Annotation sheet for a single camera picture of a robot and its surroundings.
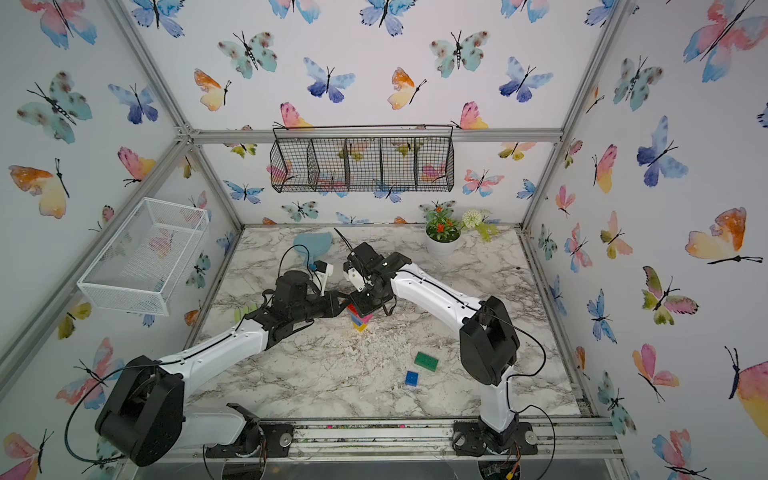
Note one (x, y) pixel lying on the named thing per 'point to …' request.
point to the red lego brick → (353, 308)
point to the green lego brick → (426, 361)
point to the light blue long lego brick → (356, 319)
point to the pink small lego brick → (366, 318)
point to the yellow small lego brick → (360, 328)
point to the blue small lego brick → (412, 378)
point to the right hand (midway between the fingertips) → (362, 305)
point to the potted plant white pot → (443, 231)
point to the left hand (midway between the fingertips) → (356, 297)
